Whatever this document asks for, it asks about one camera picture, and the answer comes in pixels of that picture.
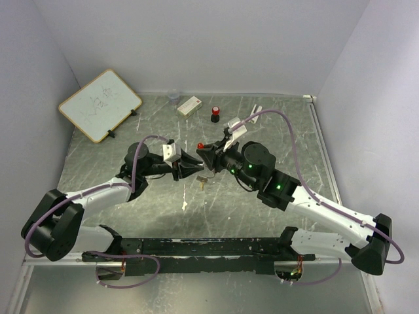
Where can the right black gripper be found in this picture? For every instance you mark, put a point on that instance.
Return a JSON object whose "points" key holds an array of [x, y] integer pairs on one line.
{"points": [[208, 156]]}

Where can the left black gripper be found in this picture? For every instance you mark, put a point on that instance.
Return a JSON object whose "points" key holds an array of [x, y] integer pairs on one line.
{"points": [[181, 172]]}

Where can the large metal keyring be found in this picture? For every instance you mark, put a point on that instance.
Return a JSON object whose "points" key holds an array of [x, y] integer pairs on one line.
{"points": [[207, 173]]}

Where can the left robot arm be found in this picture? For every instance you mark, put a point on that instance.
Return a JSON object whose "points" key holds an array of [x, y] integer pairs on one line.
{"points": [[55, 227]]}

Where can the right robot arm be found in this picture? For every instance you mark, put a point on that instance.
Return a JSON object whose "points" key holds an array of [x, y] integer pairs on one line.
{"points": [[362, 239]]}

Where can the red black stamp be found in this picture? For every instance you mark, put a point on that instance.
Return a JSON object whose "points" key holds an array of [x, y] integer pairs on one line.
{"points": [[215, 114]]}

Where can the small white green box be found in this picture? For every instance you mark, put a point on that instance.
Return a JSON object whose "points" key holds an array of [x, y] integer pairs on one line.
{"points": [[189, 107]]}

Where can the white usb adapter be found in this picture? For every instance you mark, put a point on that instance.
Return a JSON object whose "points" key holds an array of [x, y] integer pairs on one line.
{"points": [[254, 116]]}

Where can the clear plastic cup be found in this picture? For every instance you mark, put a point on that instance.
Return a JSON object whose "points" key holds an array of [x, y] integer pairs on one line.
{"points": [[173, 96]]}

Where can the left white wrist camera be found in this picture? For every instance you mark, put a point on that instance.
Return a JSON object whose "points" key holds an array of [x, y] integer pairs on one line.
{"points": [[171, 153]]}

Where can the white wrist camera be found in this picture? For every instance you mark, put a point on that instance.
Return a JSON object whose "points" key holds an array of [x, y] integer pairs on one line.
{"points": [[235, 129], [171, 153]]}

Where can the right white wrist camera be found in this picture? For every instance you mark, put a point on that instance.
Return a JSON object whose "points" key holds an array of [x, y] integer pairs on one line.
{"points": [[235, 129]]}

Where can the small whiteboard yellow frame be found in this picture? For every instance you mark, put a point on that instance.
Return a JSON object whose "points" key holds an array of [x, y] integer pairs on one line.
{"points": [[103, 104]]}

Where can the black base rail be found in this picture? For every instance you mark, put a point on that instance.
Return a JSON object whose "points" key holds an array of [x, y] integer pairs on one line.
{"points": [[212, 255]]}

